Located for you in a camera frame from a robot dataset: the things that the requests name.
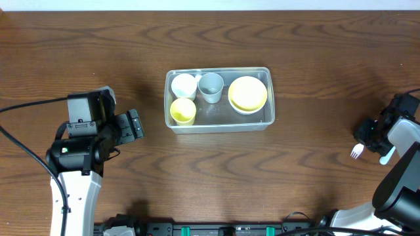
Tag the white plastic cup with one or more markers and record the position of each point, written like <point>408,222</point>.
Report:
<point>184,86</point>

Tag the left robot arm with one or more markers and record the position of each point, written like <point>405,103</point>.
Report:
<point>81,147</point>

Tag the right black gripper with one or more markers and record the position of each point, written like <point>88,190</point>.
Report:
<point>358,134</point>

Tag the white plastic spoon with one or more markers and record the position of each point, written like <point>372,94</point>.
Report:
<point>385,159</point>

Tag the black mounting rail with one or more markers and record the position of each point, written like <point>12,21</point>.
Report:
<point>131,225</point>

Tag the clear plastic container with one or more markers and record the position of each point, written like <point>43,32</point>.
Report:
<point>221,116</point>

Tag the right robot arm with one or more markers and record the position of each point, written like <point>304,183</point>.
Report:
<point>395,204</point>

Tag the white plastic bowl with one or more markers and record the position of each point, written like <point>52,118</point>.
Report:
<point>243,112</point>

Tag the white plastic fork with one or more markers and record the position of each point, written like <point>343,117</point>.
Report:
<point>357,151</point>

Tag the yellow plastic bowl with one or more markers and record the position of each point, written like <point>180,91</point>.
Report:
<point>248,93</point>

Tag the grey plastic cup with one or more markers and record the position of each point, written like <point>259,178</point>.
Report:
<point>211,86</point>

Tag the yellow plastic cup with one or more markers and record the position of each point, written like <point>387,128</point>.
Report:
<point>183,111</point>

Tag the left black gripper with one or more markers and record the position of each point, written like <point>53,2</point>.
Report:
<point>132,126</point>

